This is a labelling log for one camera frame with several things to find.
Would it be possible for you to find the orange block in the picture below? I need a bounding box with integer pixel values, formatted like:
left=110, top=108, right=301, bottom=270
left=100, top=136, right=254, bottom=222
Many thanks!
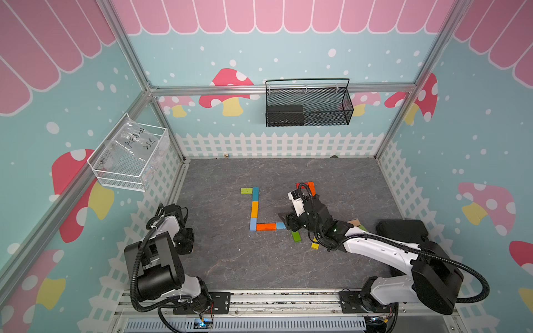
left=307, top=182, right=316, bottom=196
left=256, top=223, right=277, bottom=231

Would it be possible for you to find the orange block front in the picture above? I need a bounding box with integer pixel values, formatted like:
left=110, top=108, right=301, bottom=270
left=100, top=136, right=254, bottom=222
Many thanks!
left=256, top=223, right=277, bottom=231

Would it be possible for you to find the yellow-orange block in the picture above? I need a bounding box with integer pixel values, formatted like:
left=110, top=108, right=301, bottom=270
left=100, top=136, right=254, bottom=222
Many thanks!
left=251, top=201, right=259, bottom=219

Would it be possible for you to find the light blue short block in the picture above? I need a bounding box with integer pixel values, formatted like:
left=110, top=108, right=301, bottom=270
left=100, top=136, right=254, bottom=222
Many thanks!
left=250, top=218, right=258, bottom=231

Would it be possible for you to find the teal block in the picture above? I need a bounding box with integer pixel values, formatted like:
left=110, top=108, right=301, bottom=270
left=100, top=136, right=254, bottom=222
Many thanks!
left=252, top=187, right=260, bottom=202

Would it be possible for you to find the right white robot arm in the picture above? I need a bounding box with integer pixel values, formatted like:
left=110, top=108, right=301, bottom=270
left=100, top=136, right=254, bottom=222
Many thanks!
left=280, top=183, right=490, bottom=315

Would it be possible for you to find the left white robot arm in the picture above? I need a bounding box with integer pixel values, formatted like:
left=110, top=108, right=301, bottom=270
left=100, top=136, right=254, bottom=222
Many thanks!
left=124, top=203, right=214, bottom=332

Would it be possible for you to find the black box in basket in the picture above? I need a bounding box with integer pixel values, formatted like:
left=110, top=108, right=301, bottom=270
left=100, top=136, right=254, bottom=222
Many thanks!
left=265, top=105, right=305, bottom=127

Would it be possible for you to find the clear plastic bag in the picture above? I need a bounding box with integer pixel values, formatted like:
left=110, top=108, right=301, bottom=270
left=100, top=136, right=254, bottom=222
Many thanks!
left=108, top=117, right=159, bottom=166

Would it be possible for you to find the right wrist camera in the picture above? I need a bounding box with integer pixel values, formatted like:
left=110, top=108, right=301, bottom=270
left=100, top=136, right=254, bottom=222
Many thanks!
left=287, top=187, right=319, bottom=216

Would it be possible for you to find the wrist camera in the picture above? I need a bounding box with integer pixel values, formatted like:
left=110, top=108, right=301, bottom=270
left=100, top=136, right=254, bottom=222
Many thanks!
left=163, top=203, right=189, bottom=225
left=287, top=187, right=319, bottom=216

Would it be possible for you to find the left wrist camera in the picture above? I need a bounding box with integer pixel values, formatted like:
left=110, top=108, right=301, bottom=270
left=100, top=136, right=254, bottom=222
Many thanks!
left=163, top=203, right=189, bottom=225

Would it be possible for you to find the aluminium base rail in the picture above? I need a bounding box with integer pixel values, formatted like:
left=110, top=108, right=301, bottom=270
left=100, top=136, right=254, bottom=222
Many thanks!
left=112, top=289, right=459, bottom=333

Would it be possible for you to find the black wire basket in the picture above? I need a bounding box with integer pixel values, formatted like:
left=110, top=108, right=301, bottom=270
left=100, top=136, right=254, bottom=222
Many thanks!
left=265, top=78, right=354, bottom=126

